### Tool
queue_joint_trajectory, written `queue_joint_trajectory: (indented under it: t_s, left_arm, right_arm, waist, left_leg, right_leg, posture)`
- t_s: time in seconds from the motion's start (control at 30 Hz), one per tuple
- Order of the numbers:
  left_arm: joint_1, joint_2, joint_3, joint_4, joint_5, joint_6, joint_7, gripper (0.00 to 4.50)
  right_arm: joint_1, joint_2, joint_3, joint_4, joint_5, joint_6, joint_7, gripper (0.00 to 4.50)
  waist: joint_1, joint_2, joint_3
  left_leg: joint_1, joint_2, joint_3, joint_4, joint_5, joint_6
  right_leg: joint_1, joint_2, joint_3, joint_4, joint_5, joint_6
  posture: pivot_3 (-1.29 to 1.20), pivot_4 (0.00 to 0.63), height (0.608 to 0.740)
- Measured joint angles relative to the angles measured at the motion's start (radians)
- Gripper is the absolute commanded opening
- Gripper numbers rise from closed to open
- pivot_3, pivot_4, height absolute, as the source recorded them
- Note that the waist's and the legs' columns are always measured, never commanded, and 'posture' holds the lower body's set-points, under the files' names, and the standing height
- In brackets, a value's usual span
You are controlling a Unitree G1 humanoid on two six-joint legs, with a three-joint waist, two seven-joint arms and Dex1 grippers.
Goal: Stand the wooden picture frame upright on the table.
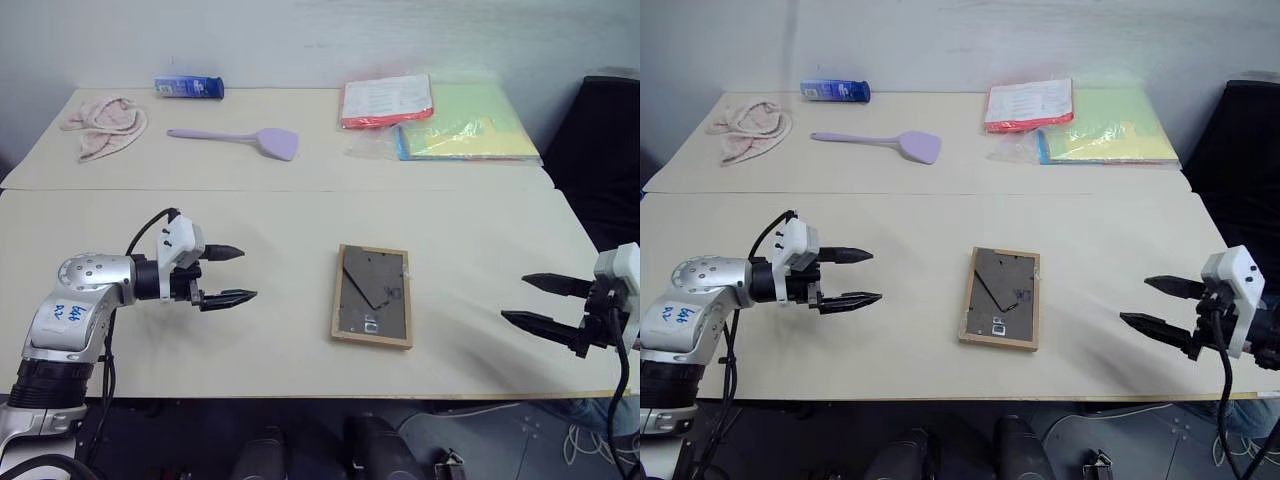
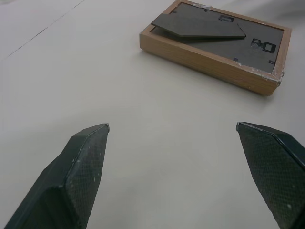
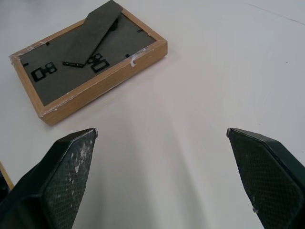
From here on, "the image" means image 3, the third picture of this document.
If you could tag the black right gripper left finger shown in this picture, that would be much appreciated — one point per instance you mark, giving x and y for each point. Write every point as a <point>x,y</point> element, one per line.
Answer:
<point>59,181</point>

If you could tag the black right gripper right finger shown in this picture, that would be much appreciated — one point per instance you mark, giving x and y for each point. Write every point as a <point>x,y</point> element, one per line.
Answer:
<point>267,176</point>

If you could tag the wooden picture frame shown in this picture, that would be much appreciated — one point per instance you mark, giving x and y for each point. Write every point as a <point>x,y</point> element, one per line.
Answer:
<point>78,55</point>

